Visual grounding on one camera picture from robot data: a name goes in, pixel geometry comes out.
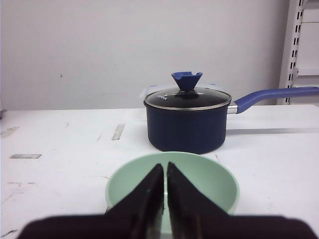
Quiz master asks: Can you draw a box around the green bowl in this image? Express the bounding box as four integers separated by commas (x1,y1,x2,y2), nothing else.
105,151,239,239

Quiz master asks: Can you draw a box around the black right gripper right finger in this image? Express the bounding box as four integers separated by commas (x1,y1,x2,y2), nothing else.
166,162,317,239

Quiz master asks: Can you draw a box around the glass pot lid blue knob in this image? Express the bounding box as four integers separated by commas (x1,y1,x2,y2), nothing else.
144,72,231,111

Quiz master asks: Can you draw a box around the clear plastic food container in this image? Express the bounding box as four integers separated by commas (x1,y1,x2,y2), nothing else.
139,83,224,100

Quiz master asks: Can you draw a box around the white slotted shelf rack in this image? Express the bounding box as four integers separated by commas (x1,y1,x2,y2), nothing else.
276,0,319,105

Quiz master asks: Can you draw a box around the dark blue saucepan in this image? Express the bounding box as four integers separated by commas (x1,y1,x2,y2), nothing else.
144,87,319,154

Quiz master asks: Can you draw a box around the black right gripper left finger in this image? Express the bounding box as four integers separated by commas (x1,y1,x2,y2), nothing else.
18,164,164,239

